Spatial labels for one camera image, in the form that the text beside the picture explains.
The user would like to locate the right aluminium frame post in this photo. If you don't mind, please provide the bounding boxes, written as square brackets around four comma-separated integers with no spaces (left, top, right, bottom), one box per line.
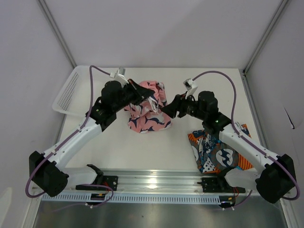
[242,0,292,76]

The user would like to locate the white slotted cable duct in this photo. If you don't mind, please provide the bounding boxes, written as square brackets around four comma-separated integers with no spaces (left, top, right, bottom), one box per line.
[42,192,221,205]

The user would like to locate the left aluminium frame post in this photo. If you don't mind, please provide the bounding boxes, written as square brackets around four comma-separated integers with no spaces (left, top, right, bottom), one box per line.
[36,0,76,67]

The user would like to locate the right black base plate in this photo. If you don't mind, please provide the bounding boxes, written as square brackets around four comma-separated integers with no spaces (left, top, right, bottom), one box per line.
[197,173,246,193]

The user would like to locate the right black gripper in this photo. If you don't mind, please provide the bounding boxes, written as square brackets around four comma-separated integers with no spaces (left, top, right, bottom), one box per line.
[161,92,207,122]

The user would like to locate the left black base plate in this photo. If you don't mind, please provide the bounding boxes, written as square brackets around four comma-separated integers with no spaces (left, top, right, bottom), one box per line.
[76,164,118,191]

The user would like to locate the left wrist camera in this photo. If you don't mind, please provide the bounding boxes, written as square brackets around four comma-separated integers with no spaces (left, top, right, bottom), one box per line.
[110,67,129,88]

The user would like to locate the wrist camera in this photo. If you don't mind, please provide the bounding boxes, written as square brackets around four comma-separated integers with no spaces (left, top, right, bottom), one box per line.
[110,67,129,88]
[183,78,198,99]

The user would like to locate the blue orange patterned shorts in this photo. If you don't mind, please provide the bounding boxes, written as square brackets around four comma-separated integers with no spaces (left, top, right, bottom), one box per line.
[188,129,253,174]

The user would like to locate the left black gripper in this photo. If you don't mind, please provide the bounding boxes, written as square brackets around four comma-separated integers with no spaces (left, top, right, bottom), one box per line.
[113,79,155,113]

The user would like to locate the aluminium mounting rail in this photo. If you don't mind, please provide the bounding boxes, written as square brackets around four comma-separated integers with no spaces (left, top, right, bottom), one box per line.
[32,167,292,197]

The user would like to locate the aluminium frame post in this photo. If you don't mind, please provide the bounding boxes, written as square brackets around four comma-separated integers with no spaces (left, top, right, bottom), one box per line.
[242,0,292,76]
[36,0,76,67]

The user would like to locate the white plastic basket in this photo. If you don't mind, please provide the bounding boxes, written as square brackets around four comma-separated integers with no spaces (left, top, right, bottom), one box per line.
[52,66,91,117]

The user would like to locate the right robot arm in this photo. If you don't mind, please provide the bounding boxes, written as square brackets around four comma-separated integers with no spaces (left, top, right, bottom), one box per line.
[161,91,301,203]

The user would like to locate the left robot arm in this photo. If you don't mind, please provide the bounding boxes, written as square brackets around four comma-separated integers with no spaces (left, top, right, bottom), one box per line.
[28,79,154,197]

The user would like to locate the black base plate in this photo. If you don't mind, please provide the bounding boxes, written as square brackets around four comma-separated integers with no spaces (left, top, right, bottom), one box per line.
[76,164,118,191]
[197,173,246,193]

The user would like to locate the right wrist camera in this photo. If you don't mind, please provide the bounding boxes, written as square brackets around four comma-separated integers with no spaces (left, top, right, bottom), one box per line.
[183,78,198,99]

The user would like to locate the pink star patterned shorts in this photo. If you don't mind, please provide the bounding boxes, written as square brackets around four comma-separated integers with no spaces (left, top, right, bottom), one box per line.
[124,81,171,133]

